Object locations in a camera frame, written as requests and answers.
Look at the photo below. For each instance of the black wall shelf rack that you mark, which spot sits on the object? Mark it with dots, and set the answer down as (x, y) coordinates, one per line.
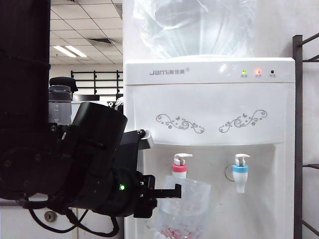
(107, 81)

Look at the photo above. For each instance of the blue cold water tap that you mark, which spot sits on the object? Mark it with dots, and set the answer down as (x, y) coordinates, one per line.
(240, 174)

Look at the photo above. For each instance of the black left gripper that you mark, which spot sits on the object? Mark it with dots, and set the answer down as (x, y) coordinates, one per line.
(144, 208)

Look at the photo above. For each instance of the dark metal shelf rack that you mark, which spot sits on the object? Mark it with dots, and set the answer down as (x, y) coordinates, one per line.
(297, 124)

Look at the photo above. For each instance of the ceiling air vent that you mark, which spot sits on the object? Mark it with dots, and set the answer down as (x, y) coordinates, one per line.
(102, 41)

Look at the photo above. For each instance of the black chair headrest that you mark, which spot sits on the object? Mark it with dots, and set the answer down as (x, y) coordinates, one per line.
(63, 83)

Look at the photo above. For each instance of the plastic-covered water jug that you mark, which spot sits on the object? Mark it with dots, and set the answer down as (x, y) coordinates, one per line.
(194, 27)

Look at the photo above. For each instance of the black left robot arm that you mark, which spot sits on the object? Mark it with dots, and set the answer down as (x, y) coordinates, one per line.
(30, 154)

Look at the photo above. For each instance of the white water dispenser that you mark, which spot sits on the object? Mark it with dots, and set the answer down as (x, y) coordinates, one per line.
(211, 104)

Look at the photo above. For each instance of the round cabinet lock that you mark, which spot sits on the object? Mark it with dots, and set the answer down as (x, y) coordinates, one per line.
(50, 216)

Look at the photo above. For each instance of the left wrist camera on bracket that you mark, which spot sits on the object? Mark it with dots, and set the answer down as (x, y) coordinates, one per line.
(132, 140)

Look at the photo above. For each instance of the red hot water tap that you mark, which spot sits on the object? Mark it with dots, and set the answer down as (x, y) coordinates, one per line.
(179, 168)

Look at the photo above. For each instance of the clear plastic mug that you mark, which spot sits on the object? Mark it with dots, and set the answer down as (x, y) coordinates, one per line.
(189, 206)

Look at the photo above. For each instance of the twin fluorescent ceiling light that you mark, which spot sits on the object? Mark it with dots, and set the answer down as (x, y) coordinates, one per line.
(69, 51)

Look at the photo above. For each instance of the chair with grey jacket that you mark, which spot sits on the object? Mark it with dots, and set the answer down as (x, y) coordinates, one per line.
(120, 104)

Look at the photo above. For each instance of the grey bottle with black lid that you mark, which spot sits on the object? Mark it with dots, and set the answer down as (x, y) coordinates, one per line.
(59, 107)

